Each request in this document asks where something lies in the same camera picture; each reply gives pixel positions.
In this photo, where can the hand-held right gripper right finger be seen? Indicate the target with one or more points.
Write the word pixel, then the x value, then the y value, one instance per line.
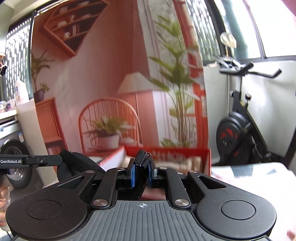
pixel 149 176

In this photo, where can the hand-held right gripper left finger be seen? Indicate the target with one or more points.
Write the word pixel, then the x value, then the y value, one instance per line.
pixel 132 176

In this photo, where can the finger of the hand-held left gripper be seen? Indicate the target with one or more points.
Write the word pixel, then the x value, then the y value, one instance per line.
pixel 46 160

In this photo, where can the red cardboard box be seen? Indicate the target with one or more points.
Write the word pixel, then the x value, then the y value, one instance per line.
pixel 175 154

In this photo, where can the person's left hand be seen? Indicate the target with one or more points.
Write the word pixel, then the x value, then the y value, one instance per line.
pixel 4 194

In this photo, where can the grey washing machine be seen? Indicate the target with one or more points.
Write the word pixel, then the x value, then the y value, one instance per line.
pixel 20 148

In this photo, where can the white detergent bottle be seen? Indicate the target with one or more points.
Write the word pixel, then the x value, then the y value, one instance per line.
pixel 22 91

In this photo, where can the black exercise bike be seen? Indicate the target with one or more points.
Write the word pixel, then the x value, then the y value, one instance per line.
pixel 235 134

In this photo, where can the printed blanket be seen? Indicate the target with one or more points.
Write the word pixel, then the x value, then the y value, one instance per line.
pixel 249 176

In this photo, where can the patterned window screen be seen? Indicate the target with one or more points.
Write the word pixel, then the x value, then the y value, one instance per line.
pixel 17 58

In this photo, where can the white covered pole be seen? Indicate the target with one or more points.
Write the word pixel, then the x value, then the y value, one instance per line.
pixel 228 40

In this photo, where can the dark framed window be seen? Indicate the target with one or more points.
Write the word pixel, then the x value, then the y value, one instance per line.
pixel 277 27

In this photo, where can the printed room wall poster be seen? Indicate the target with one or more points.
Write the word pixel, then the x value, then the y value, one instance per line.
pixel 104 81

